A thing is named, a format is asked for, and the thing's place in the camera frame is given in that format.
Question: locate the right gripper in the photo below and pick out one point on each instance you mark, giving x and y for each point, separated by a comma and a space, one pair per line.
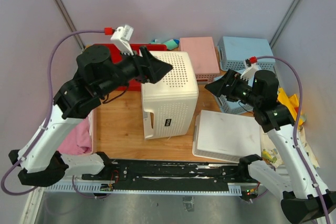
219, 86

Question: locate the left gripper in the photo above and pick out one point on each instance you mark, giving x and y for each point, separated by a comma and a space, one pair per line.
155, 70

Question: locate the large cream basket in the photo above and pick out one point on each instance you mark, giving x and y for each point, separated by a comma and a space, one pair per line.
169, 105

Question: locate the pink perforated basket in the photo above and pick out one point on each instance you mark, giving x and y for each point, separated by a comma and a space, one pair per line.
202, 53

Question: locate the small cream basket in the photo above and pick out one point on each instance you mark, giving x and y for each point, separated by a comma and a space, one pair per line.
225, 137

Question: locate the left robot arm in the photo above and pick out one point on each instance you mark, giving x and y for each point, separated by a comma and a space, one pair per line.
96, 77

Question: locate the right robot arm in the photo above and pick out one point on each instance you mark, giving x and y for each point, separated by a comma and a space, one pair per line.
303, 196

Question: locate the red tray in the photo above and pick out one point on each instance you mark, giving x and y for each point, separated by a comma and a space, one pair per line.
116, 57

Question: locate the green blue soft toy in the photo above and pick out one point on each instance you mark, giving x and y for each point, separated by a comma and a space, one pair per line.
170, 44

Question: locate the printed white yellow cloth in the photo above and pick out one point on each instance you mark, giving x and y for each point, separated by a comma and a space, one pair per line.
269, 152

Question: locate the pink basket with towels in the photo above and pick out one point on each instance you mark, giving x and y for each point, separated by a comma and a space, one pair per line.
93, 125

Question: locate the pink towel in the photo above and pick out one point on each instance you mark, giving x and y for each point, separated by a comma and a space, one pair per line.
78, 141

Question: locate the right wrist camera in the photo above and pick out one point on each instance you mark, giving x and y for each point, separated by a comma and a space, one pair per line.
250, 68

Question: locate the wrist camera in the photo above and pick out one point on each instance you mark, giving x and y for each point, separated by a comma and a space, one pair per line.
121, 37
250, 68

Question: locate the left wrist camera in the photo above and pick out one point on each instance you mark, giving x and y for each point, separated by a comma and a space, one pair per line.
121, 37

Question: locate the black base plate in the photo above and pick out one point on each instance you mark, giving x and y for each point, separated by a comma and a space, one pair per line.
119, 170

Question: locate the grey cable duct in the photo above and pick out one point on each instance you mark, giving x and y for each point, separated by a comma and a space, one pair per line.
160, 186

